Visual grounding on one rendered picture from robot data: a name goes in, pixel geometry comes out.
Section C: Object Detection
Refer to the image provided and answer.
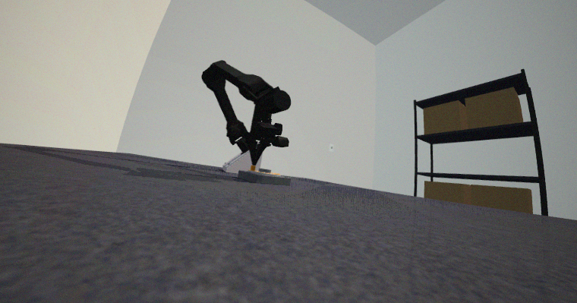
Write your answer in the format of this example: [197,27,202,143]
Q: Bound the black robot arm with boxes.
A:
[201,60,291,154]

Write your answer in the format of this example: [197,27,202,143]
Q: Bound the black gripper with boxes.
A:
[226,112,289,166]

